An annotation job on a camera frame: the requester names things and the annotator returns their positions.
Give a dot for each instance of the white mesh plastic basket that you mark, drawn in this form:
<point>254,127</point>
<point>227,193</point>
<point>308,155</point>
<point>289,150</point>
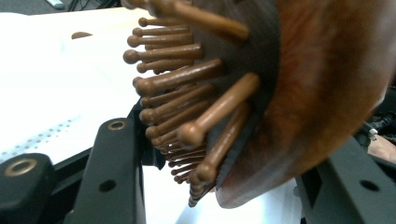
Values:
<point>37,140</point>

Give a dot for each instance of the wooden paddle hairbrush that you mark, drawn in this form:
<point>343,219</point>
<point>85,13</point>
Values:
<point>305,87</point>

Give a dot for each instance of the small brown object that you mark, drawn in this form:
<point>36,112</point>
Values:
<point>81,34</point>

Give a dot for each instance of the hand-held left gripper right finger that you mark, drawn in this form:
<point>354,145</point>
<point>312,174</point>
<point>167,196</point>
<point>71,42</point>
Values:
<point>351,189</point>

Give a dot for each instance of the white power strip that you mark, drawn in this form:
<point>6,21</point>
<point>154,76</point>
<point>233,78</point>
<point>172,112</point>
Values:
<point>55,3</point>

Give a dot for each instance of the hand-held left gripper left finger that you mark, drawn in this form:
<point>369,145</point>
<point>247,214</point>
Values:
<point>109,174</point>

